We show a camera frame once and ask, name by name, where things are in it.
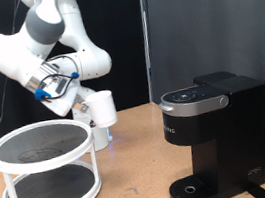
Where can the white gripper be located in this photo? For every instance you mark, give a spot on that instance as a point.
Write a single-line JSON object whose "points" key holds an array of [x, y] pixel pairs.
{"points": [[60, 103]]}

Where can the white mug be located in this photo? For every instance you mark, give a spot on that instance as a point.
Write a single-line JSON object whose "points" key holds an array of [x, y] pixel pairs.
{"points": [[102, 110]]}

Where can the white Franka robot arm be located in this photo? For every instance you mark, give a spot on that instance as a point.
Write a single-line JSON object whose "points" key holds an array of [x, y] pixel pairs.
{"points": [[42, 22]]}

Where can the black Keurig coffee machine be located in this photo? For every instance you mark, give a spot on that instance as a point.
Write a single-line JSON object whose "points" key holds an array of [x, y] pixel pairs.
{"points": [[227, 144]]}

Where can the white two-tier turntable stand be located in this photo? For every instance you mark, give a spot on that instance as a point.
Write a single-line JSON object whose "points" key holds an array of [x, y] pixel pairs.
{"points": [[49, 193]]}

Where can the black tape strip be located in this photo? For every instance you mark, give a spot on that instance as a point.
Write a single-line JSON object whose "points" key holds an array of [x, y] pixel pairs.
{"points": [[257, 193]]}

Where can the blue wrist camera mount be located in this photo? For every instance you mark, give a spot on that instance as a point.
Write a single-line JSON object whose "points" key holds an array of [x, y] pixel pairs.
{"points": [[41, 93]]}

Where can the grey metal frame pole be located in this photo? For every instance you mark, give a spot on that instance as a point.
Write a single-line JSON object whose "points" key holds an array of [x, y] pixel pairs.
{"points": [[146, 42]]}

